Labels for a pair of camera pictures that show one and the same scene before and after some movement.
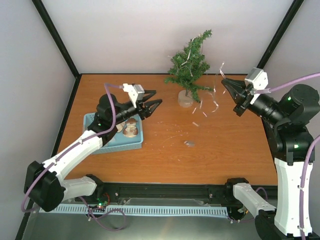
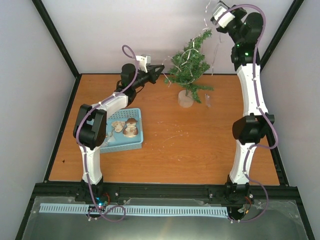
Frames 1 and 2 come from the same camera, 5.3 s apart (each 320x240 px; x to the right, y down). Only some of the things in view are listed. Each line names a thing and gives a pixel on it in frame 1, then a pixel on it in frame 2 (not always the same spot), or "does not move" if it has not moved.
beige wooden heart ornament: (120, 126) does not move
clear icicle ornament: (189, 143) to (207, 100)
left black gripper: (146, 110) to (153, 76)
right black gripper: (240, 97) to (236, 10)
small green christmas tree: (188, 66) does not move
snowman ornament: (130, 130) does not move
